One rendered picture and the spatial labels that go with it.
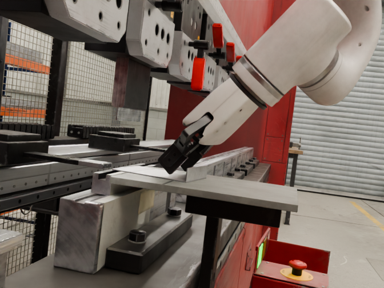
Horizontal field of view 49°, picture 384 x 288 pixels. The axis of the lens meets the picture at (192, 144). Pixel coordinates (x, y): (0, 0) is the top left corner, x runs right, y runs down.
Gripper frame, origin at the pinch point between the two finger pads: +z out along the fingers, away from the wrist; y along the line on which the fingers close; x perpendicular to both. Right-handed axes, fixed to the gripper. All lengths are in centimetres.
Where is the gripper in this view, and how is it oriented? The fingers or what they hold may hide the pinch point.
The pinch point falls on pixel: (179, 159)
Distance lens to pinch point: 66.6
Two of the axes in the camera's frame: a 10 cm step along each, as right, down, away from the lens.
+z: -6.8, 6.8, 2.8
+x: 6.3, 7.3, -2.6
